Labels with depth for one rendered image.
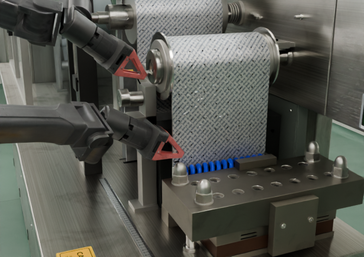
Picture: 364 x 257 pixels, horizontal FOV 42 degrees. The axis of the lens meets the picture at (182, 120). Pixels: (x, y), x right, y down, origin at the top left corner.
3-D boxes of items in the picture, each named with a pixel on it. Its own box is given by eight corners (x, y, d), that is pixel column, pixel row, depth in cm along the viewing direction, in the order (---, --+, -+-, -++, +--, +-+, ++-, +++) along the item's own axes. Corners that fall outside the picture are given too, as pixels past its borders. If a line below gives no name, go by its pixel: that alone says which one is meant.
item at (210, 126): (171, 175, 105) (171, 94, 100) (263, 160, 114) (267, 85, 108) (173, 176, 105) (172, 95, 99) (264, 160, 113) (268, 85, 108)
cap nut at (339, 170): (326, 173, 103) (329, 153, 101) (340, 170, 104) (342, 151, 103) (338, 179, 99) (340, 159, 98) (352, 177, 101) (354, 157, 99)
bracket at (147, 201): (127, 205, 116) (122, 83, 107) (151, 200, 119) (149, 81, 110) (132, 214, 112) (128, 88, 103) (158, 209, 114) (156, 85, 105)
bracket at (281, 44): (262, 46, 115) (262, 38, 114) (282, 45, 117) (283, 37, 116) (273, 49, 110) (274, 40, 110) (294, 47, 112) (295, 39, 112)
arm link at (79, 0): (25, 43, 92) (31, 4, 87) (30, 14, 101) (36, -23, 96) (86, 55, 96) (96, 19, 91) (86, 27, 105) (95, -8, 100)
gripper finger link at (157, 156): (179, 172, 102) (143, 157, 98) (167, 160, 109) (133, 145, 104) (194, 144, 102) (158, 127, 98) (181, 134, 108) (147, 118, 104)
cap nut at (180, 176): (168, 180, 99) (168, 160, 98) (184, 177, 100) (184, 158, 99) (175, 187, 96) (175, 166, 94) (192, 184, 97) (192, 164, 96)
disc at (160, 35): (148, 87, 112) (149, 25, 107) (150, 87, 112) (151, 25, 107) (170, 110, 100) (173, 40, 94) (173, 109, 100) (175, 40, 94)
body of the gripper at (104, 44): (114, 74, 95) (84, 54, 91) (99, 63, 104) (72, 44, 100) (132, 48, 95) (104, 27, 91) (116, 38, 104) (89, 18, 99)
